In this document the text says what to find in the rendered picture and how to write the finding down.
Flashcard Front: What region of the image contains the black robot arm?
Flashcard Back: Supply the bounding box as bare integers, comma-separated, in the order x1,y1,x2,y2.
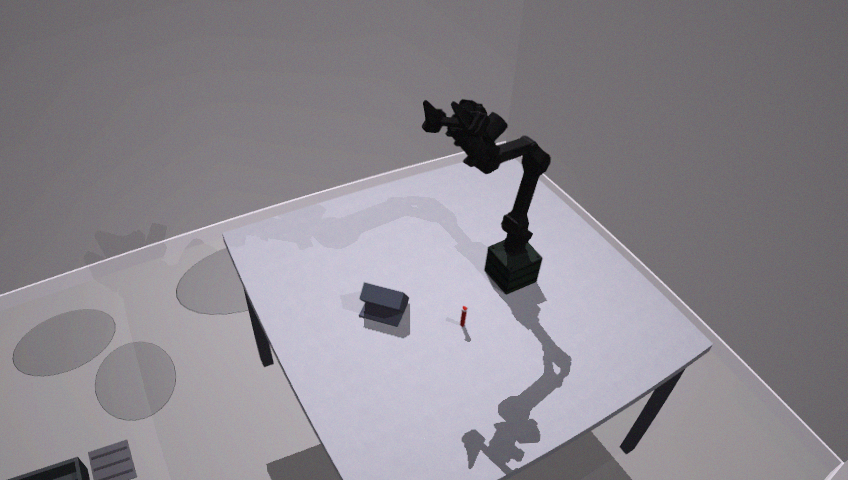
459,99,551,257

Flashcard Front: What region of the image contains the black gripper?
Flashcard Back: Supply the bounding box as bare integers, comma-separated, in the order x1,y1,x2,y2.
422,100,490,149

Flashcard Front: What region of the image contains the dark grey square panel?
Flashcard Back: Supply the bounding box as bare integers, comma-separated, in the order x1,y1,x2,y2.
359,282,409,327

